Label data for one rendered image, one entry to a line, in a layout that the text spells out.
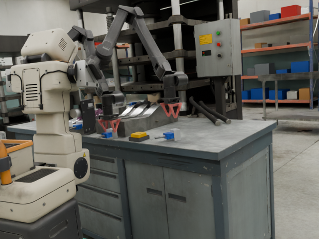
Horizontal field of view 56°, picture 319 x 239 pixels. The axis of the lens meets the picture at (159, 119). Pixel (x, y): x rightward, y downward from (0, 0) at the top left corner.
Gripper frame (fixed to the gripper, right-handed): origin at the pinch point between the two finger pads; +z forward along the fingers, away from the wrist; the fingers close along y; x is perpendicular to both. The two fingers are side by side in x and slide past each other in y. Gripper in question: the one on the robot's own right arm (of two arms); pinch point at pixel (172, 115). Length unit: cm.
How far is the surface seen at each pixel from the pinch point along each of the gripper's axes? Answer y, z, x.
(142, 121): 32.3, 5.7, 5.0
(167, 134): -2.0, 8.7, 4.2
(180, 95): 72, -3, -42
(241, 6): 553, -172, -488
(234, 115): 100, 26, -111
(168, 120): 43.5, 10.1, -17.0
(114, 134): 27.1, 10.0, 23.9
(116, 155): 31.9, 23.1, 23.4
